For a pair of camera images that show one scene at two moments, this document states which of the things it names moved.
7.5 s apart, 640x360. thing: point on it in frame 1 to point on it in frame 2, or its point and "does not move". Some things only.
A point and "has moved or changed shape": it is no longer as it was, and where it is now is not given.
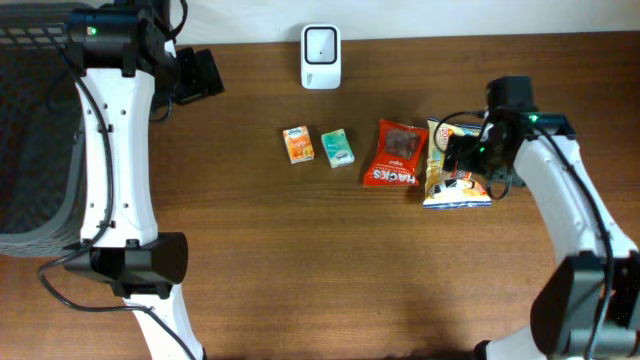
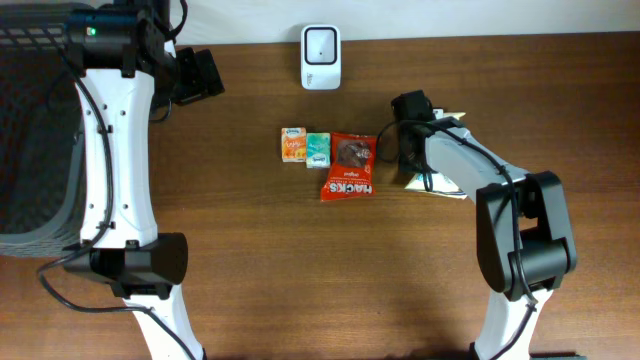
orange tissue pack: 298,144 has moved or changed shape
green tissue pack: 337,148 to 318,150
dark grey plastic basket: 42,137 does not move
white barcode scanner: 320,53 does not move
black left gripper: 203,72 does not move
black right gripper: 464,145 to 407,165
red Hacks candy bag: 400,156 to 351,167
